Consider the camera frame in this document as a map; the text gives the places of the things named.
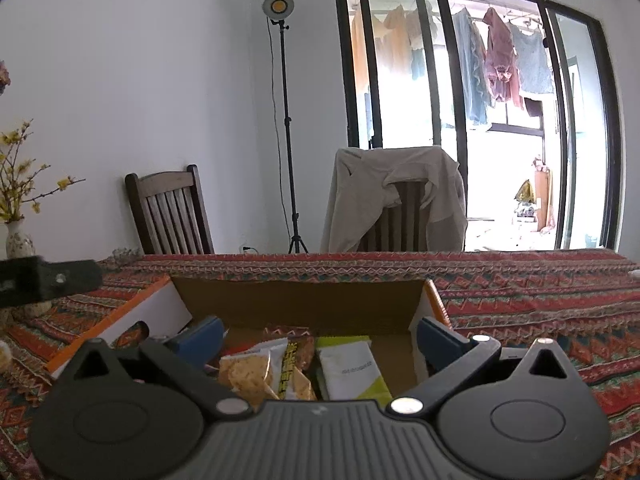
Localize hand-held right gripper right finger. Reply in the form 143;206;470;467
386;316;572;417

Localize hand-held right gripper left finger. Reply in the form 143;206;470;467
64;316;252;417

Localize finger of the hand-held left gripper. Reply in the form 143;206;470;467
0;256;103;307

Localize white cracker snack packet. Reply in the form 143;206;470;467
218;338;290;411

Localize white green snack packet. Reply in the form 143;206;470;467
316;336;394;407

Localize brown snack packet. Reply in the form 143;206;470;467
264;326;319;402

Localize orange cardboard box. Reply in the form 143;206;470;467
45;275;453;396

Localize floral ceramic vase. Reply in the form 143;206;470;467
5;220;51;318

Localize yellow flower branches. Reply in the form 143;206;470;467
0;119;86;226

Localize patterned red tablecloth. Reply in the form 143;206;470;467
0;249;640;480

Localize wooden chair under jacket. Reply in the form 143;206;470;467
357;180;431;252

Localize dark wooden chair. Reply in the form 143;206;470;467
125;164;216;256

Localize beige jacket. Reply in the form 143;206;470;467
320;146;468;253

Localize orange tall cabinet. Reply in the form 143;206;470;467
532;167;554;233

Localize pink hanging jacket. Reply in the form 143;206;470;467
482;7;524;109

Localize blue hanging shirt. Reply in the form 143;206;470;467
512;29;556;97

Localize pale orange hanging shirt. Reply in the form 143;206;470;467
350;10;384;68

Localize studio light on stand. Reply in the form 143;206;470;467
262;0;310;255

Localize black sliding door frame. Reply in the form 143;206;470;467
334;0;623;253

